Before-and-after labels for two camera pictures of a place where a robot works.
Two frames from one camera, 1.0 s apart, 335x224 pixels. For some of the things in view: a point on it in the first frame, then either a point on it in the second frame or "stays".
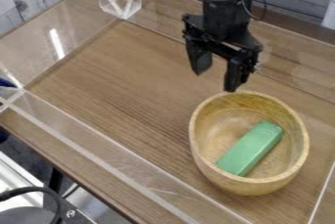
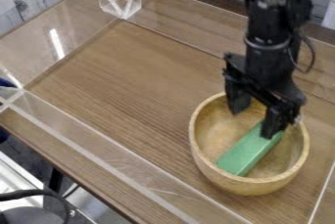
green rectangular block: [246, 153] stays
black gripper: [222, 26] -> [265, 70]
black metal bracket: [71, 214] stays
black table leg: [55, 180] stays
